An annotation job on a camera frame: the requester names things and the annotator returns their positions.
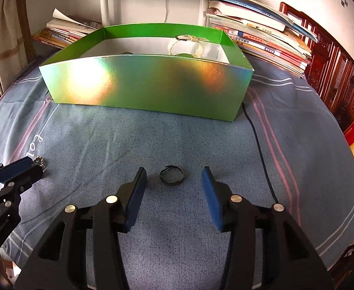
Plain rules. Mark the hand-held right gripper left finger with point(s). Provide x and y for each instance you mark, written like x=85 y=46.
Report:
x=136 y=199

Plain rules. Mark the tall stack of textbooks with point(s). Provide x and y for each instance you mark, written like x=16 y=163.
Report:
x=264 y=36

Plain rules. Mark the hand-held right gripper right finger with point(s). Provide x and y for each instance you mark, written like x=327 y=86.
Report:
x=213 y=199

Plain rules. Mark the stack of yellow red books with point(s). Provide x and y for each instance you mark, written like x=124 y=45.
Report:
x=59 y=33

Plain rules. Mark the carved wooden headboard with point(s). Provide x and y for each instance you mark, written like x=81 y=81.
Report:
x=340 y=75

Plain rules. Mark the blue striped bed sheet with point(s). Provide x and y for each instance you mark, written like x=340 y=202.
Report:
x=134 y=142

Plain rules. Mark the beige curtain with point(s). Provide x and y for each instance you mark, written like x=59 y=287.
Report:
x=7 y=42

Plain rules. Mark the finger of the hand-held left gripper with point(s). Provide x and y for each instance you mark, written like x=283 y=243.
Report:
x=26 y=178
x=13 y=167

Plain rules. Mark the green holographic box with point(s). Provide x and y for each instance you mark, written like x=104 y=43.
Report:
x=149 y=84

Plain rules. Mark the white bangle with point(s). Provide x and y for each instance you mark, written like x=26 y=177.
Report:
x=171 y=46

